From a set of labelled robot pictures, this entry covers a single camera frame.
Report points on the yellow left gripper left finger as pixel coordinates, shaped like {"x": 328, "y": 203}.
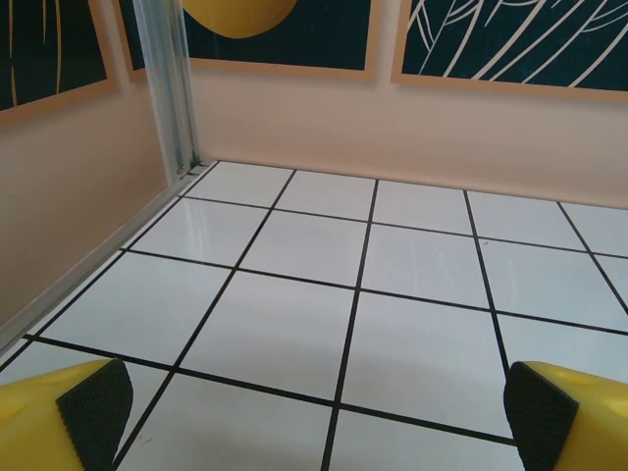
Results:
{"x": 34, "y": 422}

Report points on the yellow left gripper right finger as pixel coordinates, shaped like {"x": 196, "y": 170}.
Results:
{"x": 589, "y": 422}

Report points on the aluminium frame post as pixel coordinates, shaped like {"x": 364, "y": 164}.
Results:
{"x": 169, "y": 98}

